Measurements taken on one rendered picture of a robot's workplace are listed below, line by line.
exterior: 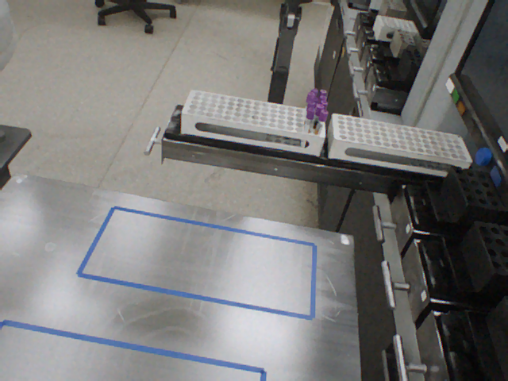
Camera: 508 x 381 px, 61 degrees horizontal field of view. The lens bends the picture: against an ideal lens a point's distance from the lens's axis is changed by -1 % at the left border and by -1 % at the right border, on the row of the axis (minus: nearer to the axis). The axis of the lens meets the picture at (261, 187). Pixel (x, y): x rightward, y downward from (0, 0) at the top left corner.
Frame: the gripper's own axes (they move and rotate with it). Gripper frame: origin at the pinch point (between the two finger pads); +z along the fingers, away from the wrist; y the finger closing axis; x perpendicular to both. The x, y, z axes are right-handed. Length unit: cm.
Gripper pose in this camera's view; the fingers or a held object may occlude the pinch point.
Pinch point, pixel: (277, 80)
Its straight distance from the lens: 89.9
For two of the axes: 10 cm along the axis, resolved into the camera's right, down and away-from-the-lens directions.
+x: 9.9, 1.6, 0.4
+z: -1.5, 7.4, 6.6
